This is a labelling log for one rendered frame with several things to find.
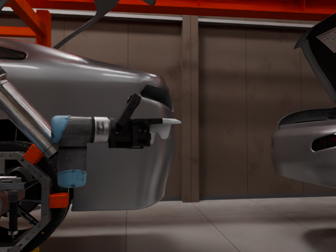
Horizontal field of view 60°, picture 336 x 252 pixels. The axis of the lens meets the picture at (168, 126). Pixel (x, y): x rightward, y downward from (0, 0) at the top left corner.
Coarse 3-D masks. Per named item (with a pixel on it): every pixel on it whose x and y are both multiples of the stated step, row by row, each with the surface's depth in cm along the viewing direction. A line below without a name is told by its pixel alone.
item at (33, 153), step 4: (32, 144) 158; (32, 148) 158; (36, 148) 158; (28, 152) 158; (32, 152) 158; (36, 152) 158; (40, 152) 158; (24, 156) 157; (28, 156) 158; (32, 156) 158; (36, 156) 158; (40, 156) 162; (28, 160) 158; (32, 160) 157; (36, 160) 159
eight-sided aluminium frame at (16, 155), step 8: (0, 152) 156; (8, 152) 157; (16, 152) 157; (24, 160) 157; (32, 168) 158; (40, 168) 163; (40, 176) 158; (48, 176) 163; (48, 184) 158; (48, 192) 158; (48, 200) 158; (48, 208) 158; (48, 216) 158; (40, 224) 156; (32, 232) 157; (24, 240) 155; (0, 248) 154; (8, 248) 154; (16, 248) 155
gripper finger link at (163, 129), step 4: (164, 120) 83; (168, 120) 83; (172, 120) 84; (176, 120) 84; (152, 124) 84; (156, 124) 84; (160, 124) 84; (164, 124) 84; (168, 124) 84; (152, 128) 84; (156, 128) 84; (160, 128) 84; (164, 128) 84; (168, 128) 84; (160, 132) 84; (164, 132) 84; (168, 132) 83; (160, 136) 84; (164, 136) 83
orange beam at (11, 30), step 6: (0, 30) 396; (6, 30) 397; (12, 30) 398; (18, 30) 399; (24, 30) 400; (30, 30) 401; (0, 36) 405; (6, 36) 405; (12, 36) 405; (18, 36) 405; (24, 36) 405; (30, 36) 405
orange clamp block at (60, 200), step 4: (52, 196) 158; (56, 196) 158; (60, 196) 158; (64, 196) 159; (68, 196) 165; (52, 200) 158; (56, 200) 158; (60, 200) 158; (64, 200) 159; (68, 200) 165; (52, 204) 158; (56, 204) 158; (60, 204) 158; (64, 204) 158
